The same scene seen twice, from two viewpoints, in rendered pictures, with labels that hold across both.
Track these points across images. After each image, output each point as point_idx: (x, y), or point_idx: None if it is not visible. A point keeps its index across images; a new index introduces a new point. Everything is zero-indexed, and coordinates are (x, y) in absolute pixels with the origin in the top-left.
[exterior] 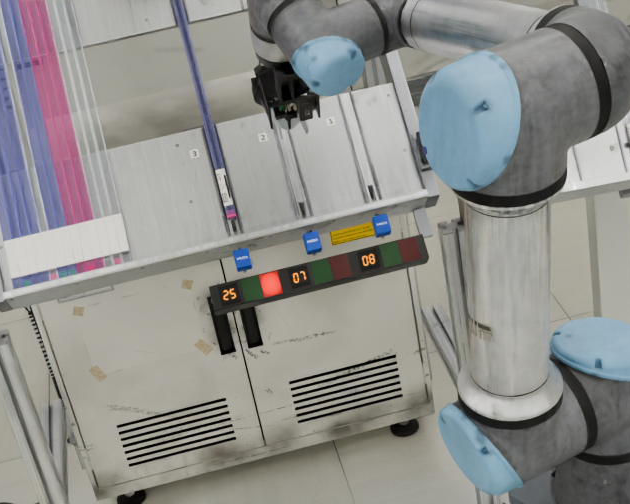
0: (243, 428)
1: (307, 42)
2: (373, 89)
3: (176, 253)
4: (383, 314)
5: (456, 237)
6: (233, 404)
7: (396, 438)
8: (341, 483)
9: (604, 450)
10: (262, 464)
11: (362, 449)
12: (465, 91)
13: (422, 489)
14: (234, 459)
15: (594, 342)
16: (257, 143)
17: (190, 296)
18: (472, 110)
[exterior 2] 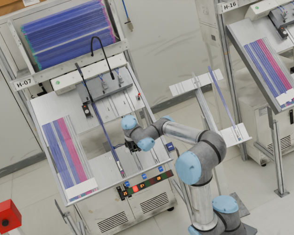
0: (129, 217)
1: (140, 140)
2: None
3: (110, 185)
4: (161, 183)
5: None
6: (126, 212)
7: (168, 211)
8: (157, 227)
9: (228, 229)
10: (135, 224)
11: (160, 216)
12: (187, 163)
13: (178, 225)
14: (128, 225)
15: (222, 203)
16: (125, 152)
17: (111, 188)
18: (189, 168)
